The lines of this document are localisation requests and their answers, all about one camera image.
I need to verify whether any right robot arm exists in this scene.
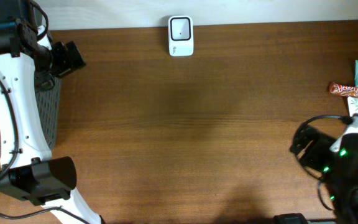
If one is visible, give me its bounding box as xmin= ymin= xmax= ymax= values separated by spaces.
xmin=290 ymin=114 xmax=358 ymax=223

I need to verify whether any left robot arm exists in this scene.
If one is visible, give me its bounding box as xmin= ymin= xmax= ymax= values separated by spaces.
xmin=0 ymin=1 xmax=103 ymax=223

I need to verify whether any orange red snack bar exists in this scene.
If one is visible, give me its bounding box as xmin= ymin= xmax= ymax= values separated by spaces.
xmin=328 ymin=82 xmax=358 ymax=98

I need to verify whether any grey plastic mesh basket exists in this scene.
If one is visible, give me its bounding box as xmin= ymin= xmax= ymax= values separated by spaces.
xmin=0 ymin=76 xmax=62 ymax=158

